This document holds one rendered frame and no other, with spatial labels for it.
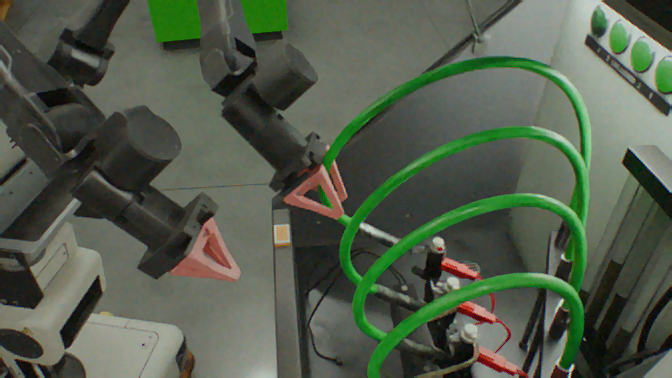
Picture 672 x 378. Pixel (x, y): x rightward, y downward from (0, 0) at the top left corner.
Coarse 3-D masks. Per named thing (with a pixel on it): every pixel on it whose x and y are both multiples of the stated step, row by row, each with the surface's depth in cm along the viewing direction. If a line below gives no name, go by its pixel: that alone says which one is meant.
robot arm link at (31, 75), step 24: (0, 24) 58; (0, 48) 56; (24, 48) 58; (0, 72) 55; (24, 72) 56; (48, 72) 58; (0, 96) 55; (24, 96) 54; (48, 96) 57; (72, 96) 58; (24, 120) 55; (48, 120) 54; (72, 120) 56; (96, 120) 58; (72, 144) 56
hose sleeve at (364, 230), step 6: (360, 228) 78; (366, 228) 78; (372, 228) 79; (360, 234) 78; (366, 234) 78; (372, 234) 79; (378, 234) 79; (384, 234) 80; (378, 240) 79; (384, 240) 80; (390, 240) 80; (396, 240) 81; (390, 246) 80
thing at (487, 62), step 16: (464, 64) 63; (480, 64) 63; (496, 64) 63; (512, 64) 64; (528, 64) 64; (544, 64) 65; (416, 80) 64; (432, 80) 64; (560, 80) 66; (384, 96) 65; (400, 96) 65; (576, 96) 67; (368, 112) 66; (576, 112) 69; (352, 128) 67; (336, 144) 68; (320, 192) 73; (576, 192) 78
